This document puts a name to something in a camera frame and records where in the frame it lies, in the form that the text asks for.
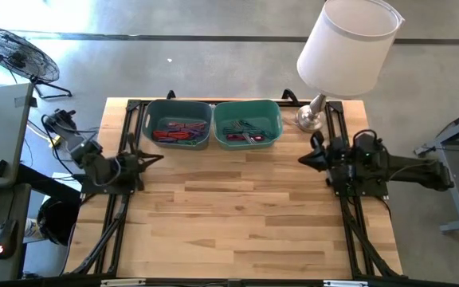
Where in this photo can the black computer mouse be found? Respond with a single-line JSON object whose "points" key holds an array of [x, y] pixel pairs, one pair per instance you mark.
{"points": [[5, 239]]}

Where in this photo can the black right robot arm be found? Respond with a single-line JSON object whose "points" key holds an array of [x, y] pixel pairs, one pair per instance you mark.
{"points": [[413, 169]]}

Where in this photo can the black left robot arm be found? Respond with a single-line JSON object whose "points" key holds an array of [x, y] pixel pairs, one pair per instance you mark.
{"points": [[98, 167]]}

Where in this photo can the grey metal desk leg frame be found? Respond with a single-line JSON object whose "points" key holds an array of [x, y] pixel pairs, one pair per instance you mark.
{"points": [[452, 187]]}

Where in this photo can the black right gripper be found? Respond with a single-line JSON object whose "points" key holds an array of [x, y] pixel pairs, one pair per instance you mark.
{"points": [[337, 159]]}

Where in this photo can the light teal plastic bin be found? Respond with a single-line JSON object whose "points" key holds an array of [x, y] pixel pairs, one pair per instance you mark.
{"points": [[253, 111]]}

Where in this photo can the black round stool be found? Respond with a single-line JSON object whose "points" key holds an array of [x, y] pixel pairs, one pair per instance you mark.
{"points": [[56, 219]]}

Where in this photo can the black aluminium table frame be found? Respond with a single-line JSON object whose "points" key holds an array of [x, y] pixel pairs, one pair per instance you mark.
{"points": [[114, 225]]}

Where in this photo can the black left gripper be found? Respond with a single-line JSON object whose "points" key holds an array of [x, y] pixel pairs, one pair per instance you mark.
{"points": [[130, 167]]}

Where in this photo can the silver metal bracket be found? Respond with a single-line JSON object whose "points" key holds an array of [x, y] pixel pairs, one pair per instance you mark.
{"points": [[345, 284], [122, 282]]}

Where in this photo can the dark teal plastic bin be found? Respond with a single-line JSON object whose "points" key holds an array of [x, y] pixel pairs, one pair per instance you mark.
{"points": [[177, 111]]}

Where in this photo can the yellow plug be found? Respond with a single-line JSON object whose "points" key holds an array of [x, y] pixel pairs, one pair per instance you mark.
{"points": [[56, 140]]}

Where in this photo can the black floor fan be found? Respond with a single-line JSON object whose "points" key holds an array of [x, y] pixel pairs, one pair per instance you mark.
{"points": [[18, 56]]}

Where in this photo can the small white printed item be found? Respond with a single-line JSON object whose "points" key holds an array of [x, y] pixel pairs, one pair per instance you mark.
{"points": [[34, 229]]}

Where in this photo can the white shade silver table lamp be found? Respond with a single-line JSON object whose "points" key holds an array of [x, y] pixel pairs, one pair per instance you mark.
{"points": [[345, 48]]}

